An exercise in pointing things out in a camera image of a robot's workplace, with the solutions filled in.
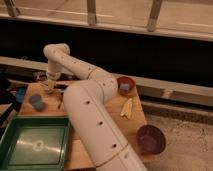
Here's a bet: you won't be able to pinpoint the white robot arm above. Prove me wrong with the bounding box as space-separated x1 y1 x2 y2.
43 43 148 171

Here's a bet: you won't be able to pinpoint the white paper cup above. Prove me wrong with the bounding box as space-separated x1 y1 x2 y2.
41 83 55 94

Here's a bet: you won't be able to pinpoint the green plastic tray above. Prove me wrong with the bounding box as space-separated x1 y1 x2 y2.
0 117 70 171

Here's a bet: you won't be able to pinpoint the blue cube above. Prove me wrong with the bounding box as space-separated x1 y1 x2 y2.
119 83 130 91

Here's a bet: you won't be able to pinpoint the brown bowl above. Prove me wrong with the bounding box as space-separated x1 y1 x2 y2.
117 76 135 95

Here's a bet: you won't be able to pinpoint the yellow banana peel toy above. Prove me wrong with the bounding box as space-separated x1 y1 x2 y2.
120 98 133 119

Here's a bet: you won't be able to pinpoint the purple bowl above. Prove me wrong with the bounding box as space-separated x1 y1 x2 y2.
136 124 166 155

